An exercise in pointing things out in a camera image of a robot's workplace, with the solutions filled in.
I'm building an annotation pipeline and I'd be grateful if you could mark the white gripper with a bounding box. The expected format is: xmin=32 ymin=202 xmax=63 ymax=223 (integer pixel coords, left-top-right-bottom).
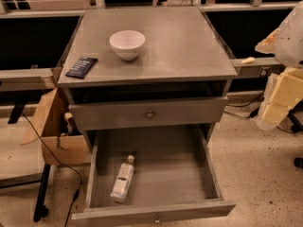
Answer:
xmin=255 ymin=29 xmax=303 ymax=131

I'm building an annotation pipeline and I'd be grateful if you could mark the clear plastic bottle blue label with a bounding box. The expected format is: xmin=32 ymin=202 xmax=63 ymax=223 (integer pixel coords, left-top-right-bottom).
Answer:
xmin=110 ymin=155 xmax=134 ymax=203

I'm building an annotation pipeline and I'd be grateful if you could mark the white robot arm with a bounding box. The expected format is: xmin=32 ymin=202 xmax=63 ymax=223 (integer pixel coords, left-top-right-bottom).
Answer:
xmin=255 ymin=2 xmax=303 ymax=131

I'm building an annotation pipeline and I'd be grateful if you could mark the grey top drawer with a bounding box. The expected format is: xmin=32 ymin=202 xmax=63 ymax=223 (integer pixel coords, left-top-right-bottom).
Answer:
xmin=69 ymin=96 xmax=227 ymax=131

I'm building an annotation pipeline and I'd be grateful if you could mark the grey drawer cabinet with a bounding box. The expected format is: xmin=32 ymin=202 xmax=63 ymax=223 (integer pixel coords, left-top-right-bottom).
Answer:
xmin=57 ymin=6 xmax=239 ymax=227

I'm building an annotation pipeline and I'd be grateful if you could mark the grey open middle drawer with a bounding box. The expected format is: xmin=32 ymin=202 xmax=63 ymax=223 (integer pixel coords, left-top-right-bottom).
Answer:
xmin=72 ymin=125 xmax=236 ymax=227

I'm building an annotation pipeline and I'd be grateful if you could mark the black stand base right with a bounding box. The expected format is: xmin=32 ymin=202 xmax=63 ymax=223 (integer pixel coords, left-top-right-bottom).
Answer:
xmin=287 ymin=110 xmax=303 ymax=168

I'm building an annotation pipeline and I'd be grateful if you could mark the small yellow foam piece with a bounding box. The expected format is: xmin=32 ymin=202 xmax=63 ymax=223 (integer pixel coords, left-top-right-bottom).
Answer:
xmin=241 ymin=57 xmax=255 ymax=64

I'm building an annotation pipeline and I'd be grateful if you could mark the white ceramic bowl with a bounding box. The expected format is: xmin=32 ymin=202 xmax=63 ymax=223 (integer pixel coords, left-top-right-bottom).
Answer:
xmin=109 ymin=30 xmax=146 ymax=61

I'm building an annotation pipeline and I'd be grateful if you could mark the dark blue snack packet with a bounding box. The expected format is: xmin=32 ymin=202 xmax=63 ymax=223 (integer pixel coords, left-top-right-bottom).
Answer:
xmin=65 ymin=57 xmax=98 ymax=79

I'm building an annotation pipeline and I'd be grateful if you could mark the brown cardboard box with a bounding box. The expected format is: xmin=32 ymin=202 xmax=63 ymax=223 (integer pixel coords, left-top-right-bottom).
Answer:
xmin=21 ymin=88 xmax=89 ymax=166

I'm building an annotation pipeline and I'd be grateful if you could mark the black stand leg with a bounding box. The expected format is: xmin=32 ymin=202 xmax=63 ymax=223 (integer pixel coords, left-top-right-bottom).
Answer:
xmin=33 ymin=165 xmax=50 ymax=222

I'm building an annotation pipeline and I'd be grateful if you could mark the black power adapter cable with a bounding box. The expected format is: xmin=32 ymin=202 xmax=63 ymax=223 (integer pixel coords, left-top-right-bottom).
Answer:
xmin=223 ymin=90 xmax=266 ymax=119

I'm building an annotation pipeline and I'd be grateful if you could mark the black floor cable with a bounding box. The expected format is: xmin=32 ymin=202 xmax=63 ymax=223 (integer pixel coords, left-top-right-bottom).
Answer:
xmin=21 ymin=112 xmax=83 ymax=227

